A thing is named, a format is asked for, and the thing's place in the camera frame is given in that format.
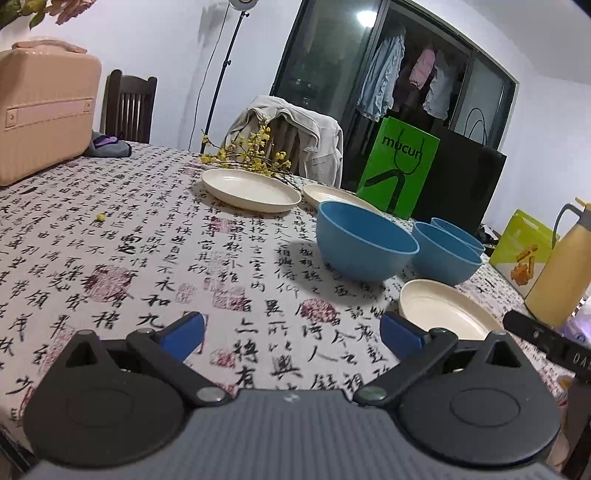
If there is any studio light on stand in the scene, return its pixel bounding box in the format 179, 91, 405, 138
199, 0, 252, 155

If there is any hanging light blue shirt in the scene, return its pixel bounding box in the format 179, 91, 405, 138
356, 28, 407, 121

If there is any black framed glass door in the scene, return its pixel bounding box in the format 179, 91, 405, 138
270, 0, 518, 232

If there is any purple grey cloth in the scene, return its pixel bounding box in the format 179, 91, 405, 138
90, 130, 132, 158

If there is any hanging white garment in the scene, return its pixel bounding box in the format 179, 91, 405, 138
422, 53, 460, 118

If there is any dark wooden chair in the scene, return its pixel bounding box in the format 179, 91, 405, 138
100, 69, 158, 144

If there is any peach hard case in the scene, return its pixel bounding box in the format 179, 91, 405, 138
0, 41, 102, 186

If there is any dried pink rose bouquet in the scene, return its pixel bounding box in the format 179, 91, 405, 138
0, 0, 98, 28

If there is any lilac plastic bag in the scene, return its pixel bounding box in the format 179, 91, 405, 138
561, 300, 591, 347

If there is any yellow flower branch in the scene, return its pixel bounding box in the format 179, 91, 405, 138
199, 121, 296, 177

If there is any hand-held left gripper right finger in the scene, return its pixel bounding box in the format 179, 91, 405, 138
353, 311, 539, 409

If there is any yellow-green gift box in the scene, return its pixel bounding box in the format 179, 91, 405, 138
489, 210, 561, 298

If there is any beige jacket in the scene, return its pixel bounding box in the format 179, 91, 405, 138
225, 95, 344, 189

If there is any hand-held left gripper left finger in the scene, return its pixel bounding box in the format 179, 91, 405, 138
51, 311, 232, 409

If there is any hanging pink garment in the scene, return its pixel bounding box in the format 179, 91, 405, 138
409, 44, 437, 90

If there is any cream plate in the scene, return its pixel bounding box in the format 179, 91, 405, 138
399, 279, 506, 342
202, 168, 302, 213
302, 184, 384, 215

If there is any black paper bag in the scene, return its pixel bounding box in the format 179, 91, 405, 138
413, 107, 508, 234

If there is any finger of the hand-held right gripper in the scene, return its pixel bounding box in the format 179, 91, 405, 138
503, 309, 573, 354

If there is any yellow thermos jug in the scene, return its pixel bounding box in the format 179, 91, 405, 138
525, 198, 591, 328

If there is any wooden chair under jacket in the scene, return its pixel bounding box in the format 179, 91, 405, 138
265, 115, 305, 178

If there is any blue bowl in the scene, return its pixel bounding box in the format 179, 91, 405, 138
316, 200, 420, 283
411, 222, 483, 286
430, 217, 486, 254

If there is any green paper bag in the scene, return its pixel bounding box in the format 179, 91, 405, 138
355, 116, 441, 220

